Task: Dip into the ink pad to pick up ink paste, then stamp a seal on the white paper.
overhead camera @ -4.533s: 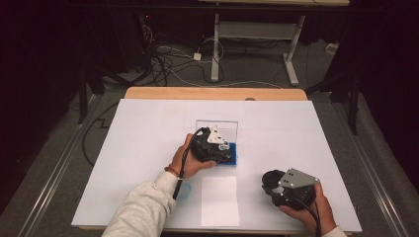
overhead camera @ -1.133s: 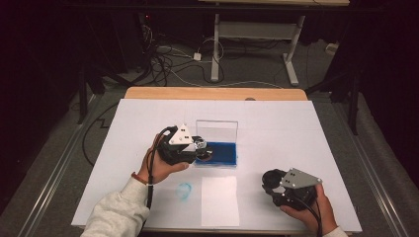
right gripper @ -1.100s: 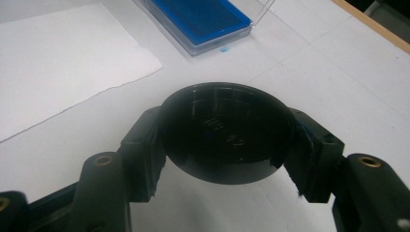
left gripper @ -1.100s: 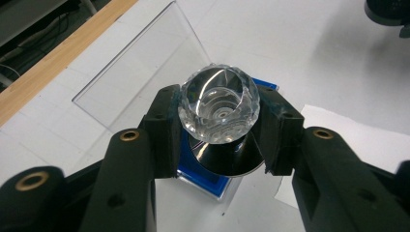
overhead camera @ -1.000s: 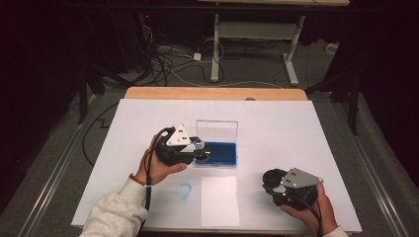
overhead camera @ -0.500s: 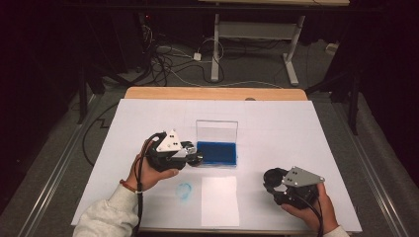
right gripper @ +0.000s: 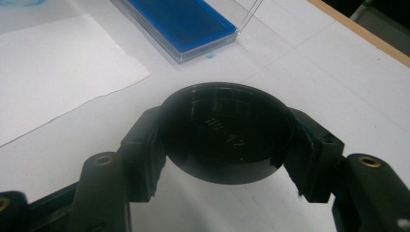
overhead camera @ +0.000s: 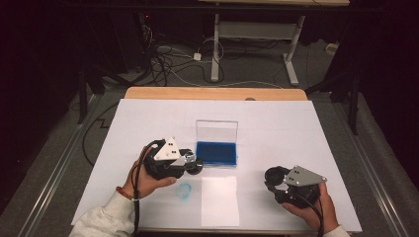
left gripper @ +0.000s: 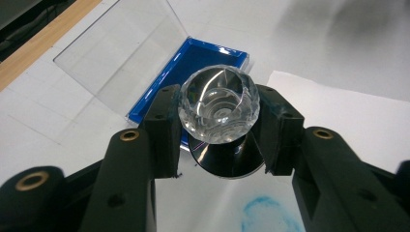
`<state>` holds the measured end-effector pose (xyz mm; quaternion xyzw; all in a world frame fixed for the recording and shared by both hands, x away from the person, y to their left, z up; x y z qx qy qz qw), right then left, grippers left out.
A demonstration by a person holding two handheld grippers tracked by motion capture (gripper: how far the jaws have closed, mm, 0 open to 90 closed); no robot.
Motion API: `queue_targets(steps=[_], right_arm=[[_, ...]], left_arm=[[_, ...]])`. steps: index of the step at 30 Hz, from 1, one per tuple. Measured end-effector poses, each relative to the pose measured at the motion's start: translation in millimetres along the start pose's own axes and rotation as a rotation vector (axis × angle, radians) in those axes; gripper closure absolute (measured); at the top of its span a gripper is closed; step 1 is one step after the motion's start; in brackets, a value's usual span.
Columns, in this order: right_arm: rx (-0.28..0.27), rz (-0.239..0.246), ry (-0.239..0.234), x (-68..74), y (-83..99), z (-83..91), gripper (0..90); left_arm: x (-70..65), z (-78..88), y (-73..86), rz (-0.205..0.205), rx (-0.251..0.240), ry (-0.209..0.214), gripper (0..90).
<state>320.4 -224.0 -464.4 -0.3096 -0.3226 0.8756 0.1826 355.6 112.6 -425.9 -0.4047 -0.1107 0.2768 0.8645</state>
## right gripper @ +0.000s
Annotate white paper sheet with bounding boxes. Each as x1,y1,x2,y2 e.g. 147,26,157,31
0,13,152,148

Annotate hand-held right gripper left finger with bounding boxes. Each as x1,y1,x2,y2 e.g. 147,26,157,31
69,105,168,232

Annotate blue ink pad clear case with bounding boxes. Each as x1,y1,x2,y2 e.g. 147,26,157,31
109,0,265,64

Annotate black round stamp clear knob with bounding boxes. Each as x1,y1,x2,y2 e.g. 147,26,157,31
159,81,296,186

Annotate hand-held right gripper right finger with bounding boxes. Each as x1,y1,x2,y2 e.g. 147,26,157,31
284,107,410,232

